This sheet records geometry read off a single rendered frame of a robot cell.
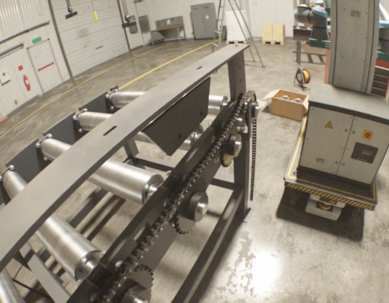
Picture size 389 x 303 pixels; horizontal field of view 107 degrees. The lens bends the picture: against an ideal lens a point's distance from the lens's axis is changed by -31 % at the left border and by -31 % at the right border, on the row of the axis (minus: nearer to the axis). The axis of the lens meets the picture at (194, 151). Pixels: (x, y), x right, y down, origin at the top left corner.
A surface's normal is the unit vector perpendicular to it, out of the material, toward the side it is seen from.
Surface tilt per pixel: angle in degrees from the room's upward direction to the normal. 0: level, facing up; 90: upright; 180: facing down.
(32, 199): 0
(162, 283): 0
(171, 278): 0
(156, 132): 90
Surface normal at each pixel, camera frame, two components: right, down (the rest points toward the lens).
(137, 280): 0.87, 0.18
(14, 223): -0.15, -0.79
